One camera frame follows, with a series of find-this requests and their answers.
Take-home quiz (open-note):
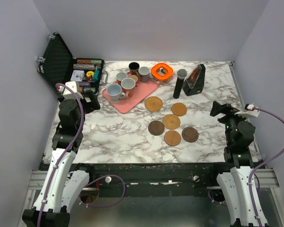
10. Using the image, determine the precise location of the dark wood coaster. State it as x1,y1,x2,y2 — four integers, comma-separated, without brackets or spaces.
148,121,165,135
182,127,199,142

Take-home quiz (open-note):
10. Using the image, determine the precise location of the light wood coaster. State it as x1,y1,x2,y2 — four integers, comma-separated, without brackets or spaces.
164,130,181,146
171,103,187,116

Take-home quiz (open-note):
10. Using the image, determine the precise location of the small woven rattan coaster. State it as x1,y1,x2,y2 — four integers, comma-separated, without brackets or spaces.
163,114,181,130

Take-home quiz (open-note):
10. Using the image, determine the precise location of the large woven rattan coaster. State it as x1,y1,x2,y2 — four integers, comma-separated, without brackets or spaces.
144,96,163,112

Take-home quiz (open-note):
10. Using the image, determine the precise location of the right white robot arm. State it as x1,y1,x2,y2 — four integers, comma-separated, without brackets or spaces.
208,101,269,227

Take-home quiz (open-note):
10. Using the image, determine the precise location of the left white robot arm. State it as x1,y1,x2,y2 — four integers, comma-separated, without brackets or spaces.
22,92,100,227

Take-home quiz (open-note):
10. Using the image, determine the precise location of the small tan cup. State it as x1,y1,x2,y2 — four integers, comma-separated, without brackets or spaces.
129,75,138,83

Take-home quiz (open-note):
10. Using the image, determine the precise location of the light blue mug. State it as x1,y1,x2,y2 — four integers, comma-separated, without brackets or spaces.
106,83,125,103

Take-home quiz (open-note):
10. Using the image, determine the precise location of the pink mug back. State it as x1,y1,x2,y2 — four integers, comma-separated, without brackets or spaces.
116,72,128,85

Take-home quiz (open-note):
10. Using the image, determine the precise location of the pink mug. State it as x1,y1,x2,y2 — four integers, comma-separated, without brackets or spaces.
121,78,136,98
116,72,128,85

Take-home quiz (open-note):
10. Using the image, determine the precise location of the pink mug front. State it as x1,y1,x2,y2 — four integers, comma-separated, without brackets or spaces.
121,78,136,98

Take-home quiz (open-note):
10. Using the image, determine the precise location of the black poker chip case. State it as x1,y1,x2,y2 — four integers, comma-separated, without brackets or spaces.
37,32,105,94

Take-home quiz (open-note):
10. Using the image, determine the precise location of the pink serving tray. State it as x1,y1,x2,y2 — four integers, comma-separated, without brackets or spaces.
102,72,158,114

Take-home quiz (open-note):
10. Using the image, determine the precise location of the black gold mug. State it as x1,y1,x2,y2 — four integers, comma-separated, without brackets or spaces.
128,62,140,76

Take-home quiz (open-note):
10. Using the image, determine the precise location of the grey mug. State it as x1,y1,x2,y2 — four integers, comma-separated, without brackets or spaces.
138,66,153,83

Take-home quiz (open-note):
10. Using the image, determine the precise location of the orange lid container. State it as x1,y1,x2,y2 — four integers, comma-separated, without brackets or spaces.
151,62,174,83

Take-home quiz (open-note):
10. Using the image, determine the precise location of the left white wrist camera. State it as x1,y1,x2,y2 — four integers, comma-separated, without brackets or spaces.
55,81,83,99

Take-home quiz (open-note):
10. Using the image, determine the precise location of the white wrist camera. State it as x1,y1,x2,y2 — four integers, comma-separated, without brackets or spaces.
235,104,260,118
55,81,83,99

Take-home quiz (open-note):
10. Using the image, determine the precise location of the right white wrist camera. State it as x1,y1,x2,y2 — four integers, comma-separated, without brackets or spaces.
235,104,260,118

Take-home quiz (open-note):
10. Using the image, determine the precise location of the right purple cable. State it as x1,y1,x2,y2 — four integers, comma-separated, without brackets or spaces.
207,106,284,227

